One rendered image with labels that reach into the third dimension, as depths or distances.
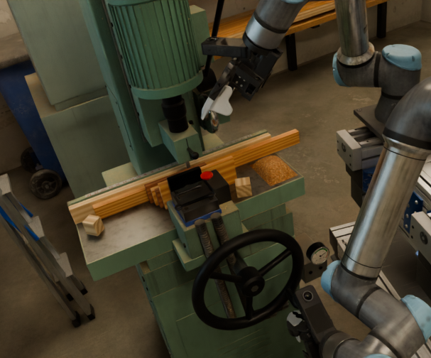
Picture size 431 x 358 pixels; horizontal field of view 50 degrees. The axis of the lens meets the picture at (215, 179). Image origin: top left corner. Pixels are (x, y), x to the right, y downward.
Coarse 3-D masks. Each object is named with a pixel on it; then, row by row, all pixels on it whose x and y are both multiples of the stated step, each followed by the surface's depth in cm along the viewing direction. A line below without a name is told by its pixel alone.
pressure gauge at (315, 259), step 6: (312, 246) 131; (318, 246) 131; (324, 246) 131; (306, 252) 133; (312, 252) 130; (318, 252) 131; (324, 252) 132; (312, 258) 131; (318, 258) 132; (324, 258) 133; (318, 264) 133
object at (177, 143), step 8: (160, 128) 126; (168, 128) 123; (192, 128) 120; (168, 136) 120; (176, 136) 118; (184, 136) 117; (192, 136) 118; (168, 144) 124; (176, 144) 117; (184, 144) 118; (192, 144) 119; (200, 144) 120; (176, 152) 118; (184, 152) 119; (200, 152) 121; (176, 160) 121; (184, 160) 120
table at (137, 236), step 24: (240, 168) 132; (264, 192) 121; (288, 192) 124; (120, 216) 123; (144, 216) 121; (168, 216) 119; (240, 216) 121; (96, 240) 116; (120, 240) 115; (144, 240) 113; (168, 240) 116; (96, 264) 111; (120, 264) 113; (192, 264) 110
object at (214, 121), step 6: (204, 96) 133; (204, 102) 132; (210, 114) 131; (216, 114) 132; (204, 120) 137; (210, 120) 132; (216, 120) 132; (204, 126) 140; (210, 126) 134; (216, 126) 133; (210, 132) 137; (216, 132) 136
